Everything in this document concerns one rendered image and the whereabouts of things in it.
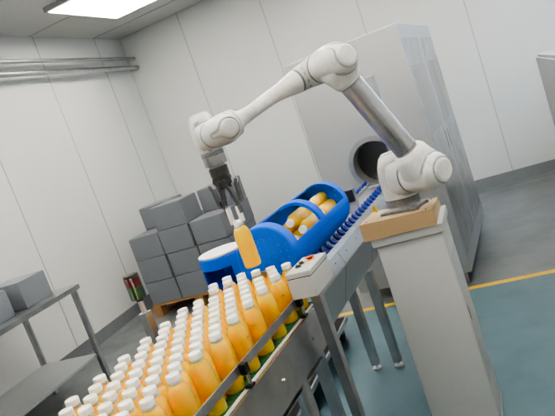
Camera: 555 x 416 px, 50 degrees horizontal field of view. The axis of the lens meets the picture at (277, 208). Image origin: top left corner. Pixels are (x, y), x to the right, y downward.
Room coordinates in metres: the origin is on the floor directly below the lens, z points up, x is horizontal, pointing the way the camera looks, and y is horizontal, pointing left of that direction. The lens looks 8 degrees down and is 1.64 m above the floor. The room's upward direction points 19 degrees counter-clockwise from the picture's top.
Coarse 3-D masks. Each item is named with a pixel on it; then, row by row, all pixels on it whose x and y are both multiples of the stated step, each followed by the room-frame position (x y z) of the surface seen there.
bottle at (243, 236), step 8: (240, 232) 2.25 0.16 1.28; (248, 232) 2.26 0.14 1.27; (240, 240) 2.25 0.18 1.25; (248, 240) 2.25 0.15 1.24; (240, 248) 2.26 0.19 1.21; (248, 248) 2.25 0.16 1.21; (256, 248) 2.27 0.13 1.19; (248, 256) 2.25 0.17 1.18; (256, 256) 2.26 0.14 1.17; (248, 264) 2.25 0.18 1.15; (256, 264) 2.25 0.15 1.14
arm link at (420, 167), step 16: (320, 48) 2.37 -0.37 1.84; (336, 48) 2.28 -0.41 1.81; (352, 48) 2.29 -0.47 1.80; (320, 64) 2.33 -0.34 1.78; (336, 64) 2.28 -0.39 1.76; (352, 64) 2.28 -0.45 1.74; (320, 80) 2.41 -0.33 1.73; (336, 80) 2.33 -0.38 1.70; (352, 80) 2.33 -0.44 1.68; (352, 96) 2.37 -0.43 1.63; (368, 96) 2.36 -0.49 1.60; (368, 112) 2.38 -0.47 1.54; (384, 112) 2.38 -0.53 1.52; (384, 128) 2.39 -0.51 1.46; (400, 128) 2.40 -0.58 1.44; (400, 144) 2.40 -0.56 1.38; (416, 144) 2.42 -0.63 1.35; (400, 160) 2.43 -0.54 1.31; (416, 160) 2.39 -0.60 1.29; (432, 160) 2.36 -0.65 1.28; (448, 160) 2.39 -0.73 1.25; (400, 176) 2.51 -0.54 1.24; (416, 176) 2.40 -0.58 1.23; (432, 176) 2.36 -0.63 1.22; (448, 176) 2.38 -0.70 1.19
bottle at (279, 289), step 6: (276, 282) 2.16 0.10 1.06; (282, 282) 2.17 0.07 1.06; (270, 288) 2.17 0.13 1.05; (276, 288) 2.15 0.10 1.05; (282, 288) 2.15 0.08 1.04; (276, 294) 2.15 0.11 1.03; (282, 294) 2.15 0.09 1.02; (288, 294) 2.16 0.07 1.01; (276, 300) 2.16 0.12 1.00; (282, 300) 2.15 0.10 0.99; (288, 300) 2.15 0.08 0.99; (282, 306) 2.15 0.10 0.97; (294, 312) 2.16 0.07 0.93; (288, 318) 2.15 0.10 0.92; (294, 318) 2.15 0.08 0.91
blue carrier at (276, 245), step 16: (304, 192) 3.28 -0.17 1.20; (336, 192) 3.25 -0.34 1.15; (288, 208) 3.12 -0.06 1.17; (336, 208) 3.03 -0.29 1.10; (272, 224) 2.53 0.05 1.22; (320, 224) 2.79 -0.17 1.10; (336, 224) 3.01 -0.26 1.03; (256, 240) 2.52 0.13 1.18; (272, 240) 2.49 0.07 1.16; (288, 240) 2.46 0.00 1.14; (304, 240) 2.57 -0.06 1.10; (320, 240) 2.77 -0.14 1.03; (240, 256) 2.57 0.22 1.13; (272, 256) 2.50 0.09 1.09; (288, 256) 2.47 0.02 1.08; (304, 256) 2.55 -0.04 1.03
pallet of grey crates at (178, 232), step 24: (192, 192) 6.51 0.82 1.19; (144, 216) 6.84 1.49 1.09; (168, 216) 6.26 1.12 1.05; (192, 216) 6.34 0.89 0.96; (216, 216) 6.05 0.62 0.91; (144, 240) 6.41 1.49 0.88; (168, 240) 6.30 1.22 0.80; (192, 240) 6.19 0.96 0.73; (216, 240) 6.10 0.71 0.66; (144, 264) 6.45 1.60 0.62; (168, 264) 6.35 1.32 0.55; (192, 264) 6.24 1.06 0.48; (168, 288) 6.38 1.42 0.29; (192, 288) 6.27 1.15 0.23
